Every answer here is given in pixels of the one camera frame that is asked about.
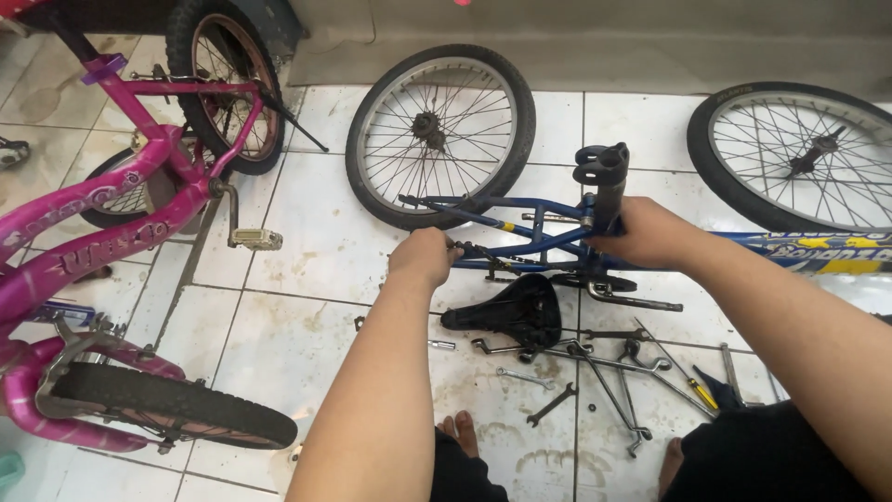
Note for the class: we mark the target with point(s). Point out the small silver open wrench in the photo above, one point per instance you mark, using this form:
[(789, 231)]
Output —
[(526, 378)]

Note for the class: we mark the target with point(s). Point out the person's left foot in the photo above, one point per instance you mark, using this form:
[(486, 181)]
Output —
[(463, 432)]

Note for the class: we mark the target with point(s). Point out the dark blue cloth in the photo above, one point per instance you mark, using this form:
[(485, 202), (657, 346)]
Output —
[(721, 394)]

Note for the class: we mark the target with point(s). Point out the blue metal part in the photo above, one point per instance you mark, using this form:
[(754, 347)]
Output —
[(66, 312)]

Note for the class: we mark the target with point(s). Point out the dark flat wrench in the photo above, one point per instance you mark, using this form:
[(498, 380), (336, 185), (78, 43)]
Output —
[(617, 335)]

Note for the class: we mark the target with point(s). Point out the teal plastic object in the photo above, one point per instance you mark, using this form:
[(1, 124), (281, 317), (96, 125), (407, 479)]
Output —
[(8, 470)]

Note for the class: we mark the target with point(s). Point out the sandal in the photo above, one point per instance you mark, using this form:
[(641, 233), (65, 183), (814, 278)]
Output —
[(10, 153)]

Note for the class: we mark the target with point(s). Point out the person's left hand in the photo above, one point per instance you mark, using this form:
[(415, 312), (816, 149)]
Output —
[(418, 258)]

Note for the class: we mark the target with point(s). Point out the small black wheel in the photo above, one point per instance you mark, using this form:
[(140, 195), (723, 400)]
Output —
[(94, 219)]

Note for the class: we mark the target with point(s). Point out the loose bicycle wheel with sprocket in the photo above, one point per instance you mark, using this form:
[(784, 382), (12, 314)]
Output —
[(522, 111)]

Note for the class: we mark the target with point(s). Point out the loose bicycle wheel with axle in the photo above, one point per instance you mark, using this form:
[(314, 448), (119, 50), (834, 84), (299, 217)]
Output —
[(700, 160)]

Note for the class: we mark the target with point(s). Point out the black open wrench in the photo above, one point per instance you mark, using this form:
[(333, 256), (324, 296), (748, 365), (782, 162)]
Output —
[(552, 404)]

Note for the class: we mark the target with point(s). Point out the black bicycle saddle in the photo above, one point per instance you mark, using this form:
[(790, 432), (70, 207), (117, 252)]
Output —
[(516, 314)]

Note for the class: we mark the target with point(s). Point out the blue bicycle frame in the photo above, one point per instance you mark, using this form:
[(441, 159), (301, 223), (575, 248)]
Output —
[(550, 240)]

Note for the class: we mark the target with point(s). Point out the pink bicycle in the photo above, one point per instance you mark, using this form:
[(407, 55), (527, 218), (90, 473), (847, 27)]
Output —
[(104, 254)]

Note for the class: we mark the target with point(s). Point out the person's black shorts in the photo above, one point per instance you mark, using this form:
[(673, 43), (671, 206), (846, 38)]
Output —
[(752, 453)]

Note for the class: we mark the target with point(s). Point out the black seat post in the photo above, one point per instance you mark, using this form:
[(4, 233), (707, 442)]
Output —
[(605, 174)]

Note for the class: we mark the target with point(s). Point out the person's foot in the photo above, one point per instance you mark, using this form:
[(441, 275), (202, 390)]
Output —
[(463, 432), (670, 467)]

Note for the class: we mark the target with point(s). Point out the person's right foot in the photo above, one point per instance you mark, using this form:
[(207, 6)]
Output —
[(670, 467)]

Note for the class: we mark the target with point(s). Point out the person's left fingers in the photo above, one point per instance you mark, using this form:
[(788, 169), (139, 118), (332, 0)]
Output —
[(449, 249)]

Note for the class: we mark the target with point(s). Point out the silver socket bit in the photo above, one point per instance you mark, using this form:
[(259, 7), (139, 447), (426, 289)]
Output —
[(441, 344)]

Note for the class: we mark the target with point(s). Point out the person's right hand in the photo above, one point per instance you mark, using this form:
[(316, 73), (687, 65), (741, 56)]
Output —
[(648, 233)]

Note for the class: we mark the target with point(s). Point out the straight silver wrench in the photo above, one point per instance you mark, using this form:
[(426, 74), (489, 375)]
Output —
[(730, 373)]

